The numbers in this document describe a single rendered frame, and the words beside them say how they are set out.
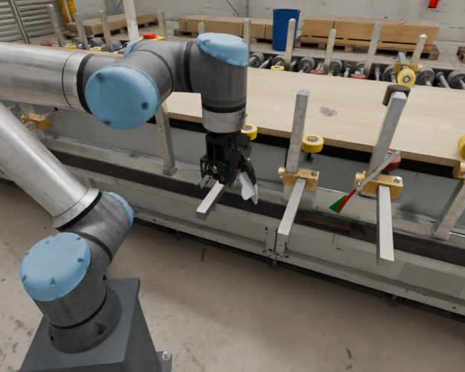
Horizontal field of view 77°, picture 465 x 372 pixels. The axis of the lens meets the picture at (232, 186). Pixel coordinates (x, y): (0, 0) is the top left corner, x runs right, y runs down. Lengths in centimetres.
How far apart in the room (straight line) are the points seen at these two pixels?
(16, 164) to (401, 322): 170
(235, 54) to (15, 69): 33
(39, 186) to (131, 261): 112
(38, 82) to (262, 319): 139
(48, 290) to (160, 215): 119
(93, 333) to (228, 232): 100
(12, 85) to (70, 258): 40
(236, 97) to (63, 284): 55
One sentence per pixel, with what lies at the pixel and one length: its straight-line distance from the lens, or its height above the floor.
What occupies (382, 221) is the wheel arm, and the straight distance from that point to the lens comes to 89.
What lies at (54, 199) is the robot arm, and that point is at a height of 93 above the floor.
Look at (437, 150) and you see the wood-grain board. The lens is 124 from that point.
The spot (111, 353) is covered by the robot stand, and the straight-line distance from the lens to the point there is 93.
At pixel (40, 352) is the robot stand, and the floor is 60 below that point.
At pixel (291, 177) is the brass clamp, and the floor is 82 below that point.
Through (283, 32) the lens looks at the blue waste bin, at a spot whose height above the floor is 36.
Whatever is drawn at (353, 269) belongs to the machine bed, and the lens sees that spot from 168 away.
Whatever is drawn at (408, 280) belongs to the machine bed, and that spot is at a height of 20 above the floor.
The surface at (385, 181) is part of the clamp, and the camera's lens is 103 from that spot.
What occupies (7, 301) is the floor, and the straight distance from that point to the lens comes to 203.
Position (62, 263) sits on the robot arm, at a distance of 79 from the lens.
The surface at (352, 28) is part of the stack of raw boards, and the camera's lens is 685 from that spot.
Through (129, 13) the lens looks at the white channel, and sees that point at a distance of 233.
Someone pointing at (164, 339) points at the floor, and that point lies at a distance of 159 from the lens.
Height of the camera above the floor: 141
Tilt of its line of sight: 37 degrees down
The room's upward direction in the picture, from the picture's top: straight up
